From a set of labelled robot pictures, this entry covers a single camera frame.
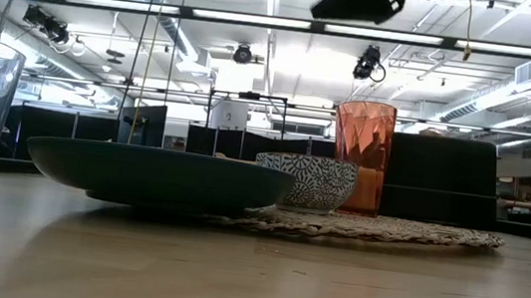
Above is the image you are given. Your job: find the orange faceted tumbler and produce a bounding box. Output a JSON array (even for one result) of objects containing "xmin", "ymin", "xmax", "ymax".
[{"xmin": 324, "ymin": 97, "xmax": 398, "ymax": 219}]

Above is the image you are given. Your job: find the black metal rack frame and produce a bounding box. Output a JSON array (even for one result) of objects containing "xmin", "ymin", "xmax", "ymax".
[{"xmin": 204, "ymin": 87, "xmax": 290, "ymax": 138}]

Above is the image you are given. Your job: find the black office partition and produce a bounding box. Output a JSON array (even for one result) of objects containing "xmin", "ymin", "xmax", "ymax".
[{"xmin": 8, "ymin": 103, "xmax": 338, "ymax": 196}]

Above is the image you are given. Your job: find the black computer monitor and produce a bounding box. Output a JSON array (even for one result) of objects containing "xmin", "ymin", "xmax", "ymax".
[{"xmin": 117, "ymin": 101, "xmax": 169, "ymax": 149}]

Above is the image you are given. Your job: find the black toaster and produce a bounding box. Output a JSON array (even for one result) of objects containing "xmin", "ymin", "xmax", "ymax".
[{"xmin": 380, "ymin": 131, "xmax": 507, "ymax": 231}]

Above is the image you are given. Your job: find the black overhead crossbar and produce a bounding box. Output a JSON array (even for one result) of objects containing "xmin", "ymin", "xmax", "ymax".
[{"xmin": 10, "ymin": 0, "xmax": 531, "ymax": 60}]

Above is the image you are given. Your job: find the black ceiling spotlight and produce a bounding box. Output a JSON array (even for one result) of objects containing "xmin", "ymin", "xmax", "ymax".
[
  {"xmin": 352, "ymin": 42, "xmax": 390, "ymax": 84},
  {"xmin": 231, "ymin": 41, "xmax": 255, "ymax": 66},
  {"xmin": 20, "ymin": 3, "xmax": 75, "ymax": 47}
]

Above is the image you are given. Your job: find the round woven placemat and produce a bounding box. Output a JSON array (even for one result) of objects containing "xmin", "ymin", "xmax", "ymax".
[{"xmin": 205, "ymin": 195, "xmax": 508, "ymax": 261}]

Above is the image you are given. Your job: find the dark green plate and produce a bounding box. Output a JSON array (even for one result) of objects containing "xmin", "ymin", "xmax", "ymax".
[{"xmin": 21, "ymin": 133, "xmax": 299, "ymax": 224}]

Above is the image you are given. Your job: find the patterned ceramic bowl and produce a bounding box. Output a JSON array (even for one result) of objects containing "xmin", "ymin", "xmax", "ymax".
[{"xmin": 250, "ymin": 149, "xmax": 361, "ymax": 219}]

